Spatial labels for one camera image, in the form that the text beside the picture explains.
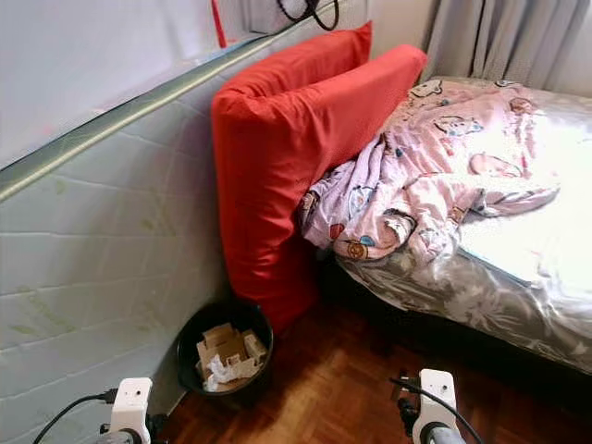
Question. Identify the crumpled white tissue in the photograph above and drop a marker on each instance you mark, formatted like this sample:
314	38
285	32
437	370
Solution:
227	372

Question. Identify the pink cartoon print blanket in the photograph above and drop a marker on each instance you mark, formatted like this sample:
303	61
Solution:
435	157

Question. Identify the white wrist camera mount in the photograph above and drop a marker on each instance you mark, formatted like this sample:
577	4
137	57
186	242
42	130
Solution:
131	402
437	398

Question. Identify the black round waste bin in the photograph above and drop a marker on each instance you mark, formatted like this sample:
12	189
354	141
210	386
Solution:
247	317

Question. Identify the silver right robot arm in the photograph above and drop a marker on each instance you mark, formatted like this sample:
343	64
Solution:
449	437

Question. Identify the grey curtain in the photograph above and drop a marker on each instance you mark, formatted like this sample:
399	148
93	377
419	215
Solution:
509	42

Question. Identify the white quilted mattress green edge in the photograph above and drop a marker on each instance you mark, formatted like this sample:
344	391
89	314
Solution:
92	277

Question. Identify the brown cardboard scrap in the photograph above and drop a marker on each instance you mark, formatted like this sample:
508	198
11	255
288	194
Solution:
222	344

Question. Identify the red pillow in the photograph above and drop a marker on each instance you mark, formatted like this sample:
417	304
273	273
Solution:
324	51
268	185

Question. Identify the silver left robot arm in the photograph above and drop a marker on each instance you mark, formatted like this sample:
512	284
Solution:
122	439

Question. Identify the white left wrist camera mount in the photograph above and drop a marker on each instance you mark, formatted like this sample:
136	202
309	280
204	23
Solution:
131	402

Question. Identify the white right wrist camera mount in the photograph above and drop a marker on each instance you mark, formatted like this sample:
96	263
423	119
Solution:
437	398

